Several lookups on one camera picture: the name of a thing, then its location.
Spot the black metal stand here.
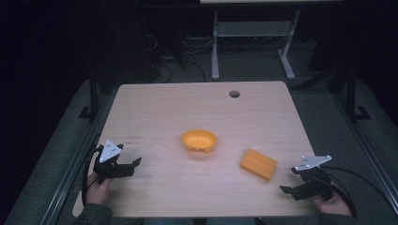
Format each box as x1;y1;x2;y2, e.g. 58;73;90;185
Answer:
342;59;372;124
78;67;100;124

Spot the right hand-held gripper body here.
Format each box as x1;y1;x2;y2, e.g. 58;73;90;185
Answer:
290;154;334;202

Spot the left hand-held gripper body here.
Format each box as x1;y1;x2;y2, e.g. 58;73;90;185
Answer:
92;139;133;186

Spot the person's right hand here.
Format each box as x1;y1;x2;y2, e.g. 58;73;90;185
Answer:
313;185;353;218

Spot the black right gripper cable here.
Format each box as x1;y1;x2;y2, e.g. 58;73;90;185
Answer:
322;165;390;219

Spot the orange plastic bowl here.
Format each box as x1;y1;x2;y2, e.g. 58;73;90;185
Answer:
180;129;219;155

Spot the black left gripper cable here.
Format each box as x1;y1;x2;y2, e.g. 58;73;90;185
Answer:
81;134;103;207

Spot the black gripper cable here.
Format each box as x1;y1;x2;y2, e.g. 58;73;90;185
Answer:
322;165;390;219
81;134;103;207

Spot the metal frame rail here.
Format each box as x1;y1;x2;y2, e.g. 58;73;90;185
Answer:
38;90;120;225
331;90;398;214

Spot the orange rectangular block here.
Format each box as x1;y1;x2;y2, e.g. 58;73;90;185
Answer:
239;148;279;182

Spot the person's left hand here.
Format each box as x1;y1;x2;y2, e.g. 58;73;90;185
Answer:
85;172;113;206

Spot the white metal stand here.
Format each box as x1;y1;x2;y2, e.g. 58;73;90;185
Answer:
210;8;302;82

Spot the bundle of floor cables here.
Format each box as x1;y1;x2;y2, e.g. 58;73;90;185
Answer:
142;31;217;83

